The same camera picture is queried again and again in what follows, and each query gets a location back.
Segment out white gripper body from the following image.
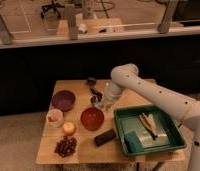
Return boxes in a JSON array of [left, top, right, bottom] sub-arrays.
[[104, 81, 123, 106]]

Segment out red bowl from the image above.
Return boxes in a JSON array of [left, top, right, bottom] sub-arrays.
[[80, 107, 104, 131]]

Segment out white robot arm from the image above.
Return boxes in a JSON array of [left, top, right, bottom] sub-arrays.
[[104, 63, 200, 171]]

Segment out purple bowl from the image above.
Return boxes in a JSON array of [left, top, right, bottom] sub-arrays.
[[51, 90, 76, 112]]

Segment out black rectangular block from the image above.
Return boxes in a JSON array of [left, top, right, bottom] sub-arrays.
[[94, 129, 116, 146]]

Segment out green plastic tray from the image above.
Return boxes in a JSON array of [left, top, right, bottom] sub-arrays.
[[114, 105, 187, 157]]

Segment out teal sponge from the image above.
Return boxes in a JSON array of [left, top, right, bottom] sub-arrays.
[[124, 131, 144, 153]]

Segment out yellow apple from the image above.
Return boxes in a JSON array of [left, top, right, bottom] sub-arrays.
[[62, 122, 76, 136]]

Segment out clear plastic bag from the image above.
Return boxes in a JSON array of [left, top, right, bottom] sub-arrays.
[[137, 126, 169, 148]]

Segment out white cup with food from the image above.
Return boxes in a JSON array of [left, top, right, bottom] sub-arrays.
[[46, 109, 64, 128]]

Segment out distant wooden table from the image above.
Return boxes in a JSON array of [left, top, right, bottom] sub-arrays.
[[57, 18, 124, 36]]

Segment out bunch of dark grapes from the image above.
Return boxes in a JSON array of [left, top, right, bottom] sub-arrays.
[[54, 136, 77, 158]]

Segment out black office chair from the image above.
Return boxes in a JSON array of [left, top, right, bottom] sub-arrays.
[[40, 0, 63, 19]]

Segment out wooden utensil with dark handle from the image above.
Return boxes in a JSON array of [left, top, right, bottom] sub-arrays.
[[139, 113, 158, 140]]

